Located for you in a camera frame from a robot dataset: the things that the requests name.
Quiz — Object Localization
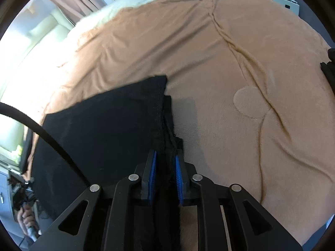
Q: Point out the black pants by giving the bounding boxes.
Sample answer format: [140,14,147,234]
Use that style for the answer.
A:
[31,75,185,251]

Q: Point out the person left hand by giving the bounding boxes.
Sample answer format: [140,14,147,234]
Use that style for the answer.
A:
[17,204,39,236]

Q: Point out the white padded headboard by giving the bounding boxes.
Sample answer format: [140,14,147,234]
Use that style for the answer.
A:
[1,5,74,57]

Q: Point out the folded black clothes stack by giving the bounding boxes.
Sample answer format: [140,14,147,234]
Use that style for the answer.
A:
[320,48,335,94]

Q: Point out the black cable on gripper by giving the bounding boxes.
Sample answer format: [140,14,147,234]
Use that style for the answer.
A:
[0,102,93,188]

